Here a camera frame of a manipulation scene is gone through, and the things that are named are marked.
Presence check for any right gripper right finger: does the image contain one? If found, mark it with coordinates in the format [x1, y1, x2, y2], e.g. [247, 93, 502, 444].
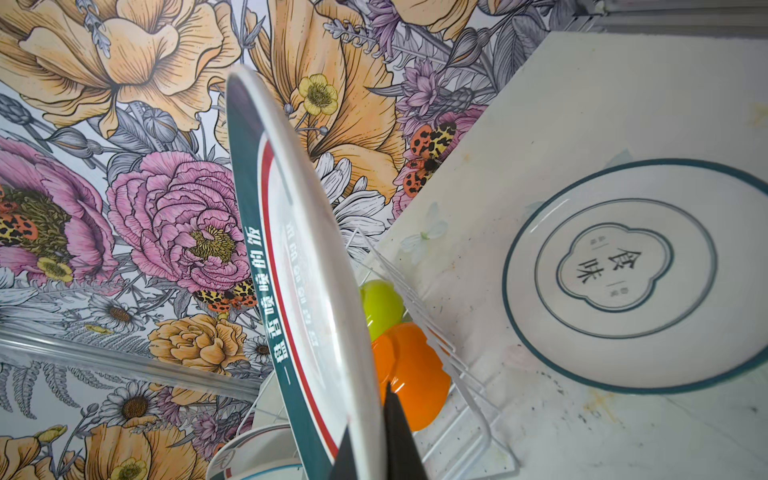
[383, 384, 428, 480]

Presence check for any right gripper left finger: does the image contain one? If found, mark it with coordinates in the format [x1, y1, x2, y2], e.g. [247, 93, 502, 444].
[328, 429, 357, 480]

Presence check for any white plate green clover emblem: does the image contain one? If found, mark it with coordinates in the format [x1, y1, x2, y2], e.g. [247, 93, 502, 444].
[501, 159, 767, 394]

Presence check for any orange bowl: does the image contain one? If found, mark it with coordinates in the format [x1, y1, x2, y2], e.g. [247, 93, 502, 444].
[372, 322, 451, 432]

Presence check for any blue rimmed watermelon plate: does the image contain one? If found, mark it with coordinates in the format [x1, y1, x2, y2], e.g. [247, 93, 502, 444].
[206, 423, 306, 480]

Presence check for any lime green bowl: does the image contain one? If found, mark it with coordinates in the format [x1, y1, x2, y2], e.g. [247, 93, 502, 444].
[360, 279, 405, 341]

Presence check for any white wire dish rack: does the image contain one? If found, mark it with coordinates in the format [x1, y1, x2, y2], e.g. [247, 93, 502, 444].
[246, 228, 519, 479]

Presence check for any green red rimmed plate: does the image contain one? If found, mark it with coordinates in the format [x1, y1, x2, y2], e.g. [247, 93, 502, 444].
[226, 67, 387, 479]

